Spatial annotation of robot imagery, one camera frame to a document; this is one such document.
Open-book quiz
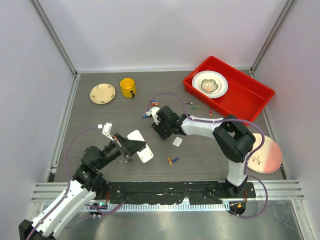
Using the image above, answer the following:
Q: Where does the white slotted cable duct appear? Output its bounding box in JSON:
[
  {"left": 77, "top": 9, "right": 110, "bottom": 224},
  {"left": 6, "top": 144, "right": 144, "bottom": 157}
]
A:
[{"left": 42, "top": 201, "right": 231, "bottom": 213}]

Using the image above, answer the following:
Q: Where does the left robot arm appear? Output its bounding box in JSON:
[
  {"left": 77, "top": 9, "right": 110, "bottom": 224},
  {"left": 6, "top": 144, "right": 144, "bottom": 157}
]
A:
[{"left": 18, "top": 130, "right": 147, "bottom": 240}]

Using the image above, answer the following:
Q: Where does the cream floral plate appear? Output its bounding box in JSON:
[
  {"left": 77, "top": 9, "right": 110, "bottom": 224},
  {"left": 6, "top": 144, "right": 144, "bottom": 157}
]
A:
[{"left": 89, "top": 83, "right": 116, "bottom": 105}]

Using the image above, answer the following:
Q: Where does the yellow mug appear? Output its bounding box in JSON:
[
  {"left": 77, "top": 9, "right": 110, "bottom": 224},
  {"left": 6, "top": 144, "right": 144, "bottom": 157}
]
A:
[{"left": 119, "top": 77, "right": 137, "bottom": 98}]

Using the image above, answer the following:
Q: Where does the orange battery lower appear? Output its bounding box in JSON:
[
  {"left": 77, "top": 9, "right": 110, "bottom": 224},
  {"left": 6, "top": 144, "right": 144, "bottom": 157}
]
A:
[{"left": 167, "top": 157, "right": 173, "bottom": 166}]

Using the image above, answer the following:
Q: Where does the red plastic bin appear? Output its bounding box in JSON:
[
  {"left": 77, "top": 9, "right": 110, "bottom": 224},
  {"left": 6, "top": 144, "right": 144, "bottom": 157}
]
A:
[{"left": 182, "top": 56, "right": 275, "bottom": 122}]

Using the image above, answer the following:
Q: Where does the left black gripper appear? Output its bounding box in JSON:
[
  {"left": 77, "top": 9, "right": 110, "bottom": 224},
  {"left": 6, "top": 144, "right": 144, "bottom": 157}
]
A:
[{"left": 96, "top": 132, "right": 146, "bottom": 170}]

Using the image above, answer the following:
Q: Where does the white paper plate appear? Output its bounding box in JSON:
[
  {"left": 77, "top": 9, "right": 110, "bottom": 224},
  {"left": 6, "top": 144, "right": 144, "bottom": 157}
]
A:
[{"left": 191, "top": 70, "right": 229, "bottom": 99}]

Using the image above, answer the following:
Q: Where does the purple battery lower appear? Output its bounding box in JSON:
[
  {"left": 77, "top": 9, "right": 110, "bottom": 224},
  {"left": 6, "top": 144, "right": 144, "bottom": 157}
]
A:
[{"left": 171, "top": 157, "right": 180, "bottom": 163}]

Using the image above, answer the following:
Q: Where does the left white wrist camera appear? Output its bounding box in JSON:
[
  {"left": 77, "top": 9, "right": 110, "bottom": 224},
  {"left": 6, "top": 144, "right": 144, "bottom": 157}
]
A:
[{"left": 97, "top": 122, "right": 114, "bottom": 141}]

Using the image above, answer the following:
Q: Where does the white remote control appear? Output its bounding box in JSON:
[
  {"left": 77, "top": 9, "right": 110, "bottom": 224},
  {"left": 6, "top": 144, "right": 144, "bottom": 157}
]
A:
[{"left": 127, "top": 129, "right": 154, "bottom": 164}]

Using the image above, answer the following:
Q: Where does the white battery cover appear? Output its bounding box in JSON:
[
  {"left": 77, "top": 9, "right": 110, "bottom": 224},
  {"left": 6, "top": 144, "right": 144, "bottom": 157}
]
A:
[{"left": 172, "top": 136, "right": 183, "bottom": 148}]

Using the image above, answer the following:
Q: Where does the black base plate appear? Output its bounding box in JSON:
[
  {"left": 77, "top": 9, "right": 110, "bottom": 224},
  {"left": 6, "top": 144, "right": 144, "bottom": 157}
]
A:
[{"left": 95, "top": 181, "right": 256, "bottom": 205}]

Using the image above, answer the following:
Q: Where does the small patterned bowl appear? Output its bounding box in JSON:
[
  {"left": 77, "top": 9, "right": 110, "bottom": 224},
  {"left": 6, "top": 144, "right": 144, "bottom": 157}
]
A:
[{"left": 200, "top": 79, "right": 219, "bottom": 93}]

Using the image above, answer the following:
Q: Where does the pink white plate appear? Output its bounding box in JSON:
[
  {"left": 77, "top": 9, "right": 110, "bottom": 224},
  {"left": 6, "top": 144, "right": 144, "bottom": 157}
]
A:
[{"left": 247, "top": 135, "right": 282, "bottom": 174}]

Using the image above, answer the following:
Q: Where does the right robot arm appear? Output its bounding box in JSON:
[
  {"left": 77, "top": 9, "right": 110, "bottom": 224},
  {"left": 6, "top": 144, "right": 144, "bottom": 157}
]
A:
[{"left": 145, "top": 105, "right": 256, "bottom": 198}]

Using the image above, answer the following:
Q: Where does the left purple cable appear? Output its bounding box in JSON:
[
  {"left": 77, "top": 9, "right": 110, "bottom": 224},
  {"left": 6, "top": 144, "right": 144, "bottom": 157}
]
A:
[{"left": 24, "top": 125, "right": 128, "bottom": 240}]

